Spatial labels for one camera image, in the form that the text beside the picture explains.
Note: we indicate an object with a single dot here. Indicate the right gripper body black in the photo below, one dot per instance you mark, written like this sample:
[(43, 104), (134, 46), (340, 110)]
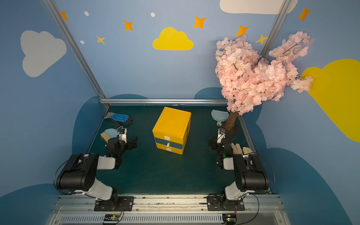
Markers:
[(214, 143)]

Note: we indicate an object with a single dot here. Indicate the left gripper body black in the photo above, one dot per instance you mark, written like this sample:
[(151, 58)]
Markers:
[(127, 144)]

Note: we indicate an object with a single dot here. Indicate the yellow drawer cabinet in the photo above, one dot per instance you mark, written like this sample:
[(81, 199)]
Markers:
[(171, 130)]

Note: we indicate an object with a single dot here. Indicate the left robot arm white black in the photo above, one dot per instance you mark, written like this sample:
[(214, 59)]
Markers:
[(79, 176)]

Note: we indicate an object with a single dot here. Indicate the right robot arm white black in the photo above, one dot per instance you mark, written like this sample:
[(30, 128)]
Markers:
[(249, 175)]

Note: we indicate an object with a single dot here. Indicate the small blue hand brush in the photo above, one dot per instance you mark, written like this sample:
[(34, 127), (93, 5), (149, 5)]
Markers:
[(108, 134)]

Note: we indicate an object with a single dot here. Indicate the yellow work glove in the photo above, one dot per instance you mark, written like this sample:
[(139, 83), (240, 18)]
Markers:
[(247, 151)]

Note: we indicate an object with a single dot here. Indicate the blue black work glove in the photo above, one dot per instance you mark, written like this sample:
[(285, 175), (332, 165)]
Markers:
[(118, 119)]

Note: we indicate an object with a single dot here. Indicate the light blue dustpan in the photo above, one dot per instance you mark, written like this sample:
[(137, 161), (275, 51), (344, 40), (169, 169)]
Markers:
[(219, 116)]

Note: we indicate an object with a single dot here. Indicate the right controller board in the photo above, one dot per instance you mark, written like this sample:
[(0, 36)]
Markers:
[(229, 219)]

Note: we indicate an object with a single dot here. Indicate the controller board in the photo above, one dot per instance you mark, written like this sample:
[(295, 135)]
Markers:
[(229, 219), (111, 218)]

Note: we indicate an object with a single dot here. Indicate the pink cherry blossom tree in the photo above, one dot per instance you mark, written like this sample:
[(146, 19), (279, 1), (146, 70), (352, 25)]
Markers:
[(248, 79)]

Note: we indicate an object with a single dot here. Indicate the left controller board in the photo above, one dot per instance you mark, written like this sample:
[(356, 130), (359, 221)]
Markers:
[(111, 218)]

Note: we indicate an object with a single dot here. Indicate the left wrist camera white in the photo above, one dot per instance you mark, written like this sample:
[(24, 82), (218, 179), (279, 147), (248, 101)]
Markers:
[(122, 133)]

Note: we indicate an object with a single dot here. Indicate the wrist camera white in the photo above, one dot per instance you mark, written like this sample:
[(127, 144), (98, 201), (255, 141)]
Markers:
[(221, 134), (122, 133)]

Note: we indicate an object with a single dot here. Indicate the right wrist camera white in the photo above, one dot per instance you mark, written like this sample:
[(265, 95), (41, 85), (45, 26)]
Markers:
[(221, 134)]

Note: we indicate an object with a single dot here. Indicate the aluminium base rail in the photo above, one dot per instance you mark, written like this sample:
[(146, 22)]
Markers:
[(169, 210)]

